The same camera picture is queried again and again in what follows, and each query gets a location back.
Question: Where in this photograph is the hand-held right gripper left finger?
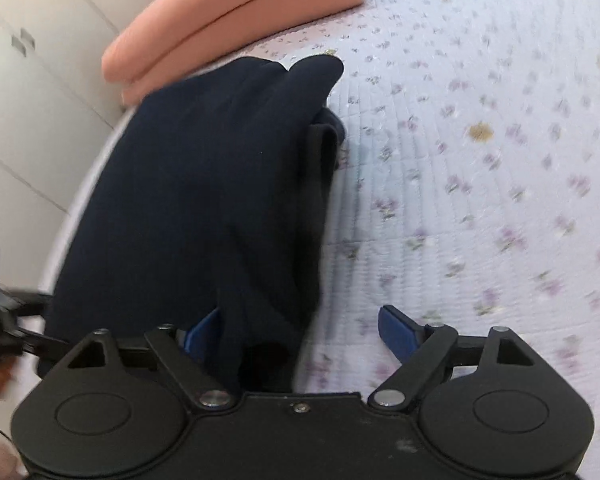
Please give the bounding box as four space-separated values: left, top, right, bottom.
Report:
66 307 233 411

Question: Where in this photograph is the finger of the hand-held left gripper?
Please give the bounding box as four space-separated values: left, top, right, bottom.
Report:
0 287 73 361

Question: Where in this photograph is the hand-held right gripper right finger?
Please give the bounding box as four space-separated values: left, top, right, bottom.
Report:
366 304 540 409

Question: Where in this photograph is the navy striped hoodie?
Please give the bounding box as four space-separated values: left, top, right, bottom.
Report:
36 55 347 393

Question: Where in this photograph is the floral quilted bed cover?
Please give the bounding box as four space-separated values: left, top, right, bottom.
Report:
45 0 600 461

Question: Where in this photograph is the white wardrobe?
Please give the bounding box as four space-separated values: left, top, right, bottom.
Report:
0 0 162 241

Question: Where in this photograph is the folded orange blanket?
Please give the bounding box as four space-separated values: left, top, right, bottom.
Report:
101 0 366 107

